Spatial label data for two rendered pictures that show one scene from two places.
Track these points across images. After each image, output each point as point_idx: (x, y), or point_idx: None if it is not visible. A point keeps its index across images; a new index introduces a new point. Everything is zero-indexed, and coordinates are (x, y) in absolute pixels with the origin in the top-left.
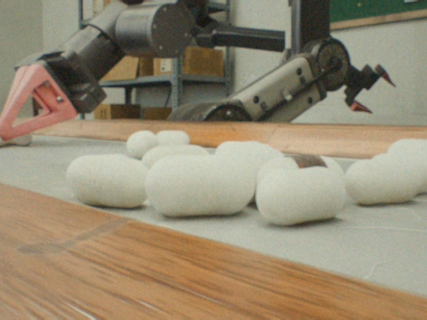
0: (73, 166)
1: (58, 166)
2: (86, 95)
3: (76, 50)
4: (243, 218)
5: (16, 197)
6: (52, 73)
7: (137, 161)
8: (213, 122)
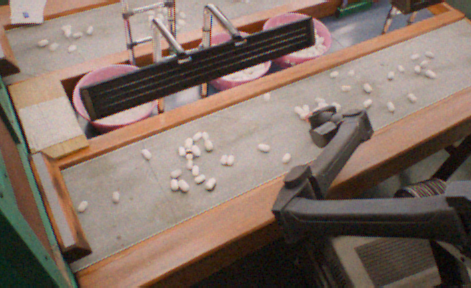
0: (203, 132)
1: (247, 133)
2: (310, 130)
3: (321, 118)
4: (186, 149)
5: (156, 127)
6: None
7: (195, 137)
8: None
